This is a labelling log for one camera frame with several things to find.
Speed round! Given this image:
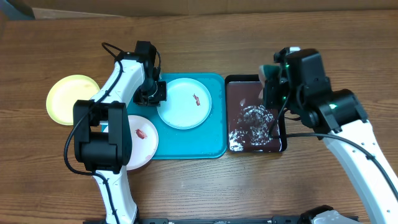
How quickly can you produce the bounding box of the green scouring sponge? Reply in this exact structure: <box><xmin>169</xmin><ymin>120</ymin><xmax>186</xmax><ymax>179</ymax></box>
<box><xmin>258</xmin><ymin>65</ymin><xmax>280</xmax><ymax>90</ymax></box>

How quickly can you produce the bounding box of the light blue plate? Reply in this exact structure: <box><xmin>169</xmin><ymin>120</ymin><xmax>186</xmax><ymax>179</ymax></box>
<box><xmin>157</xmin><ymin>78</ymin><xmax>212</xmax><ymax>129</ymax></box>

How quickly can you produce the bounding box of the yellow plate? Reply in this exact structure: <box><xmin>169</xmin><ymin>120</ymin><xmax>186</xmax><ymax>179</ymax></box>
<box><xmin>46</xmin><ymin>75</ymin><xmax>100</xmax><ymax>126</ymax></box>

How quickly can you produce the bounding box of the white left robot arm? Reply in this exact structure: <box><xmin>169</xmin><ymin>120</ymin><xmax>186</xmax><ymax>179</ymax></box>
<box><xmin>63</xmin><ymin>41</ymin><xmax>167</xmax><ymax>223</ymax></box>

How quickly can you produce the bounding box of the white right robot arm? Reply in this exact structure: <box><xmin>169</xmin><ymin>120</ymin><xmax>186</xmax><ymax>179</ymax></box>
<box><xmin>259</xmin><ymin>47</ymin><xmax>397</xmax><ymax>223</ymax></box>

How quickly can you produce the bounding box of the black water tray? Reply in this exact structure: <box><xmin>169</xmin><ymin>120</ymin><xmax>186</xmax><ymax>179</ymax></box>
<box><xmin>225</xmin><ymin>75</ymin><xmax>287</xmax><ymax>153</ymax></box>

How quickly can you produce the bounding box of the teal plastic tray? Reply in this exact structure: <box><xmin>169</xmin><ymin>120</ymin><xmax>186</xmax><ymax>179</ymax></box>
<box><xmin>127</xmin><ymin>73</ymin><xmax>228</xmax><ymax>160</ymax></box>

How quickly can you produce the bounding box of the pink plate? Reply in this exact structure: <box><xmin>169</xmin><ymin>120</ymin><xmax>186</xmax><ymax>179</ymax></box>
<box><xmin>121</xmin><ymin>115</ymin><xmax>159</xmax><ymax>171</ymax></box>

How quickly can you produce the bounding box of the cardboard backdrop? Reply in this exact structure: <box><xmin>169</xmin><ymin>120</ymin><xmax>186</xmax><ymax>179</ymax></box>
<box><xmin>1</xmin><ymin>0</ymin><xmax>397</xmax><ymax>20</ymax></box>

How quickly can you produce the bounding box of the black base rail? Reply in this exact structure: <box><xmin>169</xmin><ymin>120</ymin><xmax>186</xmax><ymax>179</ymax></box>
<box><xmin>138</xmin><ymin>215</ymin><xmax>300</xmax><ymax>224</ymax></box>

